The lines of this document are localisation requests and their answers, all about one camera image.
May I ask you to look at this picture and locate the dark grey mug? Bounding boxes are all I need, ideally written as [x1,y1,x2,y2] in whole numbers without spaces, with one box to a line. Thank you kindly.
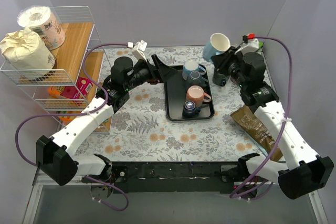
[212,71,230,87]

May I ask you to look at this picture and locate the colourful sponge pack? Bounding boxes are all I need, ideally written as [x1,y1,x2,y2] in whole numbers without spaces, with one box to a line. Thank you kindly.
[59,114,75,124]

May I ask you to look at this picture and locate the orange snack packet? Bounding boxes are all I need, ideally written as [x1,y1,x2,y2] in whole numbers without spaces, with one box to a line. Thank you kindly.
[48,86,65,98]

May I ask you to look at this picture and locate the brown coffee bag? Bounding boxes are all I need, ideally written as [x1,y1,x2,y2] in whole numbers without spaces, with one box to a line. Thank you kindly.
[230,105,275,156]

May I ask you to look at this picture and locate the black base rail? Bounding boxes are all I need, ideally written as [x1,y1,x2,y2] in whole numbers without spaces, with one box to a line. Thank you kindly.
[39,159,284,195]

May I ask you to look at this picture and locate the white toilet paper roll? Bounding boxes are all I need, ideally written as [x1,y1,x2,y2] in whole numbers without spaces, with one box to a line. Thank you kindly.
[17,6,66,50]

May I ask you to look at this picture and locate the small dark blue mug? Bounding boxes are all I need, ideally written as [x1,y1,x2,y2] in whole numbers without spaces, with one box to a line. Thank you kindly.
[182,100,201,119]

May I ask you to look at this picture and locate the cream wrapped paper roll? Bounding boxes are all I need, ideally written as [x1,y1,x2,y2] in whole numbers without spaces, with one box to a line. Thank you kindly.
[1,27,56,80]

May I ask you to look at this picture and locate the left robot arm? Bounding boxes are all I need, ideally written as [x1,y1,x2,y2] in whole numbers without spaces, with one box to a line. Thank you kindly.
[36,55,177,186]

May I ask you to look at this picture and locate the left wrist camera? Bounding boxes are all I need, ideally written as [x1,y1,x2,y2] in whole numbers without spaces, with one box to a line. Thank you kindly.
[127,40,148,61]

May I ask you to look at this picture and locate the grey-blue faceted mug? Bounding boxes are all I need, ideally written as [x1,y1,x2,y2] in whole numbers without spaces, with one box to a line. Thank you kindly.
[186,71,208,89]

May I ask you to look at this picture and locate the blue mug white base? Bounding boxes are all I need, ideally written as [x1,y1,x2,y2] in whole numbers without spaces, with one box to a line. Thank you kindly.
[182,60,206,80]

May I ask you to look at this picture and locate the white wire shelf rack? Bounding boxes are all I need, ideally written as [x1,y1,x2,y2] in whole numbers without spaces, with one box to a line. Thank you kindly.
[0,5,118,133]

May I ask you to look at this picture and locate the light blue faceted mug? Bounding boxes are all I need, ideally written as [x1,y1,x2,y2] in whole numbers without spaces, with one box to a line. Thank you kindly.
[203,33,230,62]

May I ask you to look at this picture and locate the black rectangular tray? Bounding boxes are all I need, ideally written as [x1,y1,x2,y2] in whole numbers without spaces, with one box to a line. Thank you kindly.
[164,65,215,121]

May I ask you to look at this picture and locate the purple cable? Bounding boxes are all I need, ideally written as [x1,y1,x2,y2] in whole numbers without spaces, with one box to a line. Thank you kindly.
[229,36,292,200]
[15,41,132,211]

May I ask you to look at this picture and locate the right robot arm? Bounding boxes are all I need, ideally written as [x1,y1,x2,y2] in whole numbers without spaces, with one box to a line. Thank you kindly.
[211,48,334,199]

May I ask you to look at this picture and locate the pink snack box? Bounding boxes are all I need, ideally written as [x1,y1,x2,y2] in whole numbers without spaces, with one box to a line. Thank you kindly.
[60,77,92,100]

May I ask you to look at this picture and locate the pink mug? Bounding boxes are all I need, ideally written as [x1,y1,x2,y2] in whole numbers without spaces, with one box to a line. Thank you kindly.
[186,86,212,108]

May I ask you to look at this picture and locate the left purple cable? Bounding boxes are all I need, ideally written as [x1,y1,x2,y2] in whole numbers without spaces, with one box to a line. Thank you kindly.
[15,41,132,211]

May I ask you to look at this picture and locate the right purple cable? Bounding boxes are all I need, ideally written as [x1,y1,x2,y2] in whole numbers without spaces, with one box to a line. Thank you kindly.
[229,36,292,200]

